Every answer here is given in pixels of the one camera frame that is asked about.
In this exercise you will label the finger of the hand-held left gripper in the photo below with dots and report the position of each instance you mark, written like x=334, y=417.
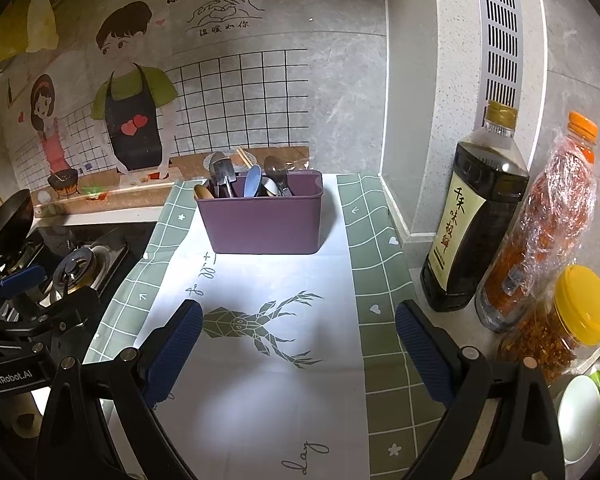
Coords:
x=72, y=310
x=22, y=277

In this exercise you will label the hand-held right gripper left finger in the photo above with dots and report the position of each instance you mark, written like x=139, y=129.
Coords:
x=175, y=350

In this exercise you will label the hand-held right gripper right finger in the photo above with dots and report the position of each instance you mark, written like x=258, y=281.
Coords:
x=425, y=355

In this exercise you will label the purple plastic utensil holder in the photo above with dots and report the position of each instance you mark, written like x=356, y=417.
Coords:
x=260, y=225

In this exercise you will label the brown wooden spoon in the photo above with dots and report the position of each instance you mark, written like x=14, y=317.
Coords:
x=202, y=191

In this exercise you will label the blue rice spoon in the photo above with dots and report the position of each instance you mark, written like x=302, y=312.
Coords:
x=252, y=182

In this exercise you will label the dark spatula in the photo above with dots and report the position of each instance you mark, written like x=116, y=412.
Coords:
x=225, y=170

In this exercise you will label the dark round spoon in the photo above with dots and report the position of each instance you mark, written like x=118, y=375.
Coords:
x=214, y=159

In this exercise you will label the wooden chopstick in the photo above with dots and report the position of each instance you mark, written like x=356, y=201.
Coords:
x=241, y=156
x=247, y=157

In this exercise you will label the black gas stove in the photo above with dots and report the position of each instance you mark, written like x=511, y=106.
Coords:
x=80, y=262

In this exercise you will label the black frying pan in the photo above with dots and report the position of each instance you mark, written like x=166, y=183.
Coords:
x=5, y=220

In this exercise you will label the green white printed tablecloth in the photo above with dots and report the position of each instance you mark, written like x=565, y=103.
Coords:
x=280, y=410

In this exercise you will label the dark soy sauce bottle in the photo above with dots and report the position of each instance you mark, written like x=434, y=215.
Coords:
x=475, y=220

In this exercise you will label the yellow-lidded chili jar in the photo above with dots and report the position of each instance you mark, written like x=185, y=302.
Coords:
x=580, y=310

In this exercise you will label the white bowl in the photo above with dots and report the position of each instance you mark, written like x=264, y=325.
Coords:
x=577, y=420

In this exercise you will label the orange-capped chili bottle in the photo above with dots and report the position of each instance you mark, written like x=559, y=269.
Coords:
x=545, y=220

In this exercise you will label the white vent grille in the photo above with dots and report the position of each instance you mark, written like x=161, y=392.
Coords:
x=502, y=35

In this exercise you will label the cartoon wall poster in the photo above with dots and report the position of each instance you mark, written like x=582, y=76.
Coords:
x=230, y=85

